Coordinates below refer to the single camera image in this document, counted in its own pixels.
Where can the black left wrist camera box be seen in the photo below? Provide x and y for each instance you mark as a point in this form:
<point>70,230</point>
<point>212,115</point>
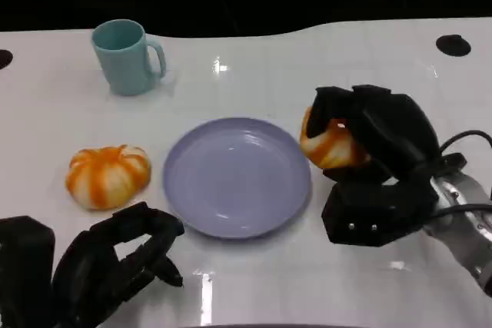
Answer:
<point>25,270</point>

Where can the orange white toy bread roll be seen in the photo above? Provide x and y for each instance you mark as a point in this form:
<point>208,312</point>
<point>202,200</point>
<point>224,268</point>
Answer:
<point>334,149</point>
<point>107,180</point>

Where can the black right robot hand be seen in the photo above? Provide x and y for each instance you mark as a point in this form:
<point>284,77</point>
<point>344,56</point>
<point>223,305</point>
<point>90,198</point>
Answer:
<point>399,136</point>

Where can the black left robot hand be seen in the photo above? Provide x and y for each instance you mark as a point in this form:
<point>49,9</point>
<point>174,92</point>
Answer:
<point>88,270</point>

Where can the lilac plate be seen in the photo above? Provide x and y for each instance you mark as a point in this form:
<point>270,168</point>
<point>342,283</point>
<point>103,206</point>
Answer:
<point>236,178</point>

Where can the pale green mug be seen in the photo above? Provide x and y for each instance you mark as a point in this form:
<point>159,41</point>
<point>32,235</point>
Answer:
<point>122,68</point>

